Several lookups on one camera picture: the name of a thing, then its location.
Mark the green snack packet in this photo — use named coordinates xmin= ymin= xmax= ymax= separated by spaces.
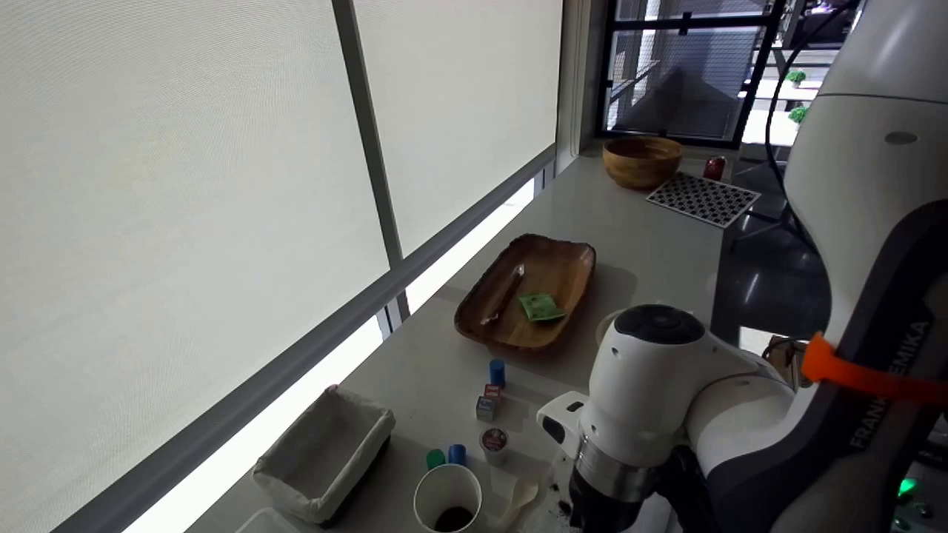
xmin=519 ymin=291 xmax=569 ymax=325

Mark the small clear plastic dish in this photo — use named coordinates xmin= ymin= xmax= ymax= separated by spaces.
xmin=498 ymin=476 xmax=544 ymax=527

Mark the white paper cup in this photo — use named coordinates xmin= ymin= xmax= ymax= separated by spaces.
xmin=409 ymin=461 xmax=485 ymax=533

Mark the white rectangular container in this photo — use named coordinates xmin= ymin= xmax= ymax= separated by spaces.
xmin=249 ymin=384 xmax=396 ymax=527

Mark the black metal frame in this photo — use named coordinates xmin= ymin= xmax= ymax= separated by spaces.
xmin=594 ymin=0 xmax=794 ymax=152

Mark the round wooden bowl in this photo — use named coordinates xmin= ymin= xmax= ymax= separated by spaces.
xmin=602 ymin=130 xmax=688 ymax=192

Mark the small red-topped pod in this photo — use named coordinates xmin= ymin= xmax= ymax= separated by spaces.
xmin=480 ymin=423 xmax=511 ymax=456

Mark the brown wooden tray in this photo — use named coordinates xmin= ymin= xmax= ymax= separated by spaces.
xmin=452 ymin=230 xmax=597 ymax=355

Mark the orange strap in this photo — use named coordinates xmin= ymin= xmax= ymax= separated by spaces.
xmin=796 ymin=336 xmax=948 ymax=408

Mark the thin brown wooden stick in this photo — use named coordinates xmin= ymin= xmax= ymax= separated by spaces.
xmin=480 ymin=265 xmax=528 ymax=328

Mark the grey window frame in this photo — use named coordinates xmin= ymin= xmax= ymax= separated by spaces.
xmin=54 ymin=0 xmax=586 ymax=533

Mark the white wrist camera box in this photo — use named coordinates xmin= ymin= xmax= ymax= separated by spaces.
xmin=532 ymin=392 xmax=594 ymax=497

